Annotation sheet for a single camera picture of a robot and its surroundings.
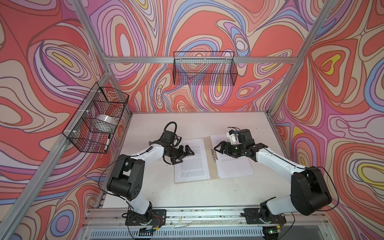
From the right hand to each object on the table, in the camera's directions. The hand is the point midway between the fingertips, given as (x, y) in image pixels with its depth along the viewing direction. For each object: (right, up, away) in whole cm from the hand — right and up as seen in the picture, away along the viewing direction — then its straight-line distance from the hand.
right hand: (220, 153), depth 86 cm
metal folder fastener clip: (-3, -3, +9) cm, 10 cm away
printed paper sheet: (-16, -10, +5) cm, 19 cm away
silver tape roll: (-58, +17, -16) cm, 63 cm away
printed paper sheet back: (+6, -9, +5) cm, 12 cm away
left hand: (-18, -2, +2) cm, 18 cm away
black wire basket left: (-63, +18, -17) cm, 68 cm away
